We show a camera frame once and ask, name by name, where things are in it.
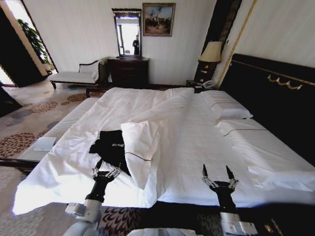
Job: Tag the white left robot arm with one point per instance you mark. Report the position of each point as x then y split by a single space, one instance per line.
86 213

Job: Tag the white striped duvet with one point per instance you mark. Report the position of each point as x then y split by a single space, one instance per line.
103 137

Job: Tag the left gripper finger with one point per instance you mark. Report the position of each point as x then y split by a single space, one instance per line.
113 172
95 172

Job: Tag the dark wooden dresser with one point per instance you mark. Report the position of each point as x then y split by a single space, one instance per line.
128 71

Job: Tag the black headboard with gold trim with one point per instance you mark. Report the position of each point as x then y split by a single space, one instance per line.
278 98

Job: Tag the white upholstered chaise bench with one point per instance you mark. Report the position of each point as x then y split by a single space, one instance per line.
73 76

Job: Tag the white desk telephone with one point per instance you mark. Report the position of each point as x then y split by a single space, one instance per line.
208 84

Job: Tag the dark wooden nightstand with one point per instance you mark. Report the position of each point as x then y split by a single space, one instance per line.
204 73

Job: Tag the gold framed painting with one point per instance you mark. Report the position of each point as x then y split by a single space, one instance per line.
159 19

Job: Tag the green leafy plant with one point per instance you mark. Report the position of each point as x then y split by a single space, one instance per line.
34 40

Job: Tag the white pillow with brown line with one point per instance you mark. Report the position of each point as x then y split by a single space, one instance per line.
227 107
141 150

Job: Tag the dark framed standing mirror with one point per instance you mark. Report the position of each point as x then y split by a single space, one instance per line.
128 34

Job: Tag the black garment with white print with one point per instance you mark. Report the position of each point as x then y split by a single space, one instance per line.
110 147

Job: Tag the white robot front shell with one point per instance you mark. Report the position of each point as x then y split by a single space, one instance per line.
160 232

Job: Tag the large white bed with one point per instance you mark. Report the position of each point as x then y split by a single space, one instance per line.
209 152

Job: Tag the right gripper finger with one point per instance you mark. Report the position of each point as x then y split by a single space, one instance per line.
207 180
232 182

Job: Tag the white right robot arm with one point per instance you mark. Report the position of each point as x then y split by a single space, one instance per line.
233 223

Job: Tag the white folded card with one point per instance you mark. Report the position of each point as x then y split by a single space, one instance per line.
44 143

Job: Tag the table lamp with cream shade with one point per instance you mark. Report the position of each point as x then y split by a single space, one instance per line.
211 52

